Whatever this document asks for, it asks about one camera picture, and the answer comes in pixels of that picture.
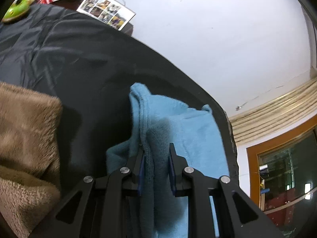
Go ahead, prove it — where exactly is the beige curtain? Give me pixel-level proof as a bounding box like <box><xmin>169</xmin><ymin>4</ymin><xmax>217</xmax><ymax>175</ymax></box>
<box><xmin>228</xmin><ymin>78</ymin><xmax>317</xmax><ymax>145</ymax></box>

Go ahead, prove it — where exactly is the teal knit sweater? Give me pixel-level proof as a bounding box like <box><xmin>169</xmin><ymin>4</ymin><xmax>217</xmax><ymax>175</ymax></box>
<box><xmin>106</xmin><ymin>82</ymin><xmax>230</xmax><ymax>238</ymax></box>

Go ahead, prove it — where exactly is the brown fleece garment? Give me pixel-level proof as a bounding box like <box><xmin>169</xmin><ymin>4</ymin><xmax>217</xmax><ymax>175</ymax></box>
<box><xmin>0</xmin><ymin>81</ymin><xmax>64</xmax><ymax>238</ymax></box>

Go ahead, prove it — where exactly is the photo collage frame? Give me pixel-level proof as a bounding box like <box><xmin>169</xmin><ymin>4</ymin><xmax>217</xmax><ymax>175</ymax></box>
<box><xmin>77</xmin><ymin>0</ymin><xmax>137</xmax><ymax>32</ymax></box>

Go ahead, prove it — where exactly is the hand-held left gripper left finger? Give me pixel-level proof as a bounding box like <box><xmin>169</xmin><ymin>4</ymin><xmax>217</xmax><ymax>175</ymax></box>
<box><xmin>28</xmin><ymin>149</ymin><xmax>145</xmax><ymax>238</ymax></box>

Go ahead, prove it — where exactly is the wooden framed window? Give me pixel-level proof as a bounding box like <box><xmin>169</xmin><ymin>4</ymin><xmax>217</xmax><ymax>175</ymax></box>
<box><xmin>246</xmin><ymin>123</ymin><xmax>317</xmax><ymax>230</ymax></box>

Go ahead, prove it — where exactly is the green toy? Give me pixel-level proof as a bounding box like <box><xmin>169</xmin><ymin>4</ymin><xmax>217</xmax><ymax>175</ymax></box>
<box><xmin>1</xmin><ymin>0</ymin><xmax>35</xmax><ymax>24</ymax></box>

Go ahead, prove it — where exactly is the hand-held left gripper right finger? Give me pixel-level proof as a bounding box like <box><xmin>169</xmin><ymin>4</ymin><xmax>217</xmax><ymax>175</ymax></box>
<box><xmin>169</xmin><ymin>143</ymin><xmax>285</xmax><ymax>238</ymax></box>

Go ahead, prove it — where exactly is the black cloth bed cover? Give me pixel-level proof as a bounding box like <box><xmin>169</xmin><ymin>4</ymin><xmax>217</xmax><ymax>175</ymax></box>
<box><xmin>0</xmin><ymin>4</ymin><xmax>240</xmax><ymax>238</ymax></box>

